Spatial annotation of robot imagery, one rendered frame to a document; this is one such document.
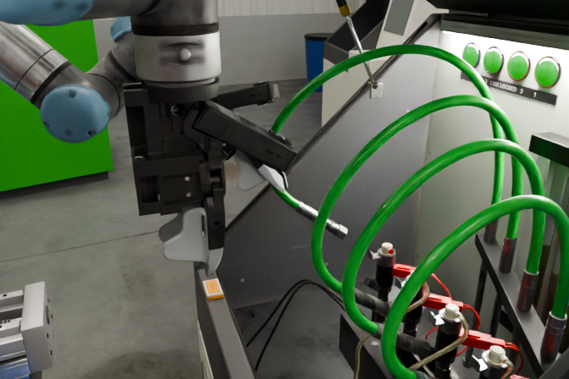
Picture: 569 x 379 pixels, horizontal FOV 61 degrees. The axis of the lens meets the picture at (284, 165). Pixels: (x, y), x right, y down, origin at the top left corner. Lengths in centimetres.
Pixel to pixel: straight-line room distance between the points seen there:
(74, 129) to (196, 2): 31
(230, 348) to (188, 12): 59
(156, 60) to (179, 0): 5
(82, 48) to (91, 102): 319
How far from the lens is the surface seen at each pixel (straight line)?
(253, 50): 753
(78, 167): 403
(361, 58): 72
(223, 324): 90
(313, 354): 102
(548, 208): 54
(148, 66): 43
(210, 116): 45
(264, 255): 107
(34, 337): 93
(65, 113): 67
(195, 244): 50
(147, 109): 44
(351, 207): 110
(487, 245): 89
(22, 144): 393
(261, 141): 47
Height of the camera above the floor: 152
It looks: 21 degrees down
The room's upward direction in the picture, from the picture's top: straight up
